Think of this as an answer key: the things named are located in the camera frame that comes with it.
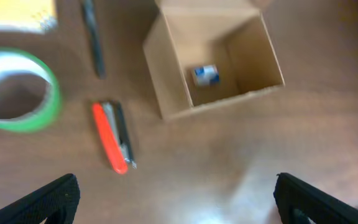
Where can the black pen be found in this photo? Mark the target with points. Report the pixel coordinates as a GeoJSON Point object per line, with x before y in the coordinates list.
{"type": "Point", "coordinates": [90, 20]}

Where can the orange black stapler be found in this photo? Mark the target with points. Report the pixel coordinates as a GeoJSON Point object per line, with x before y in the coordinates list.
{"type": "Point", "coordinates": [112, 129]}

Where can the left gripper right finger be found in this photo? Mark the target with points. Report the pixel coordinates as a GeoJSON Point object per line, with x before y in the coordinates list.
{"type": "Point", "coordinates": [300, 202]}

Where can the green tape roll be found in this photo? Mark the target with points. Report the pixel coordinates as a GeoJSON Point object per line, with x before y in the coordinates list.
{"type": "Point", "coordinates": [14, 60]}

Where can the blue white staples box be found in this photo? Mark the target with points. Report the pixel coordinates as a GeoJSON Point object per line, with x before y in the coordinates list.
{"type": "Point", "coordinates": [205, 75]}

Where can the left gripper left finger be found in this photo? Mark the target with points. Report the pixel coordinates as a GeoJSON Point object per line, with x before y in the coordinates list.
{"type": "Point", "coordinates": [56, 202]}

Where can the brown cardboard box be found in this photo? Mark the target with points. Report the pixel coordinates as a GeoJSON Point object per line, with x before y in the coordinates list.
{"type": "Point", "coordinates": [230, 34]}

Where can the yellow sticky note pad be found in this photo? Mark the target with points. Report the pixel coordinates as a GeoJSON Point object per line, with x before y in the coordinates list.
{"type": "Point", "coordinates": [30, 16]}

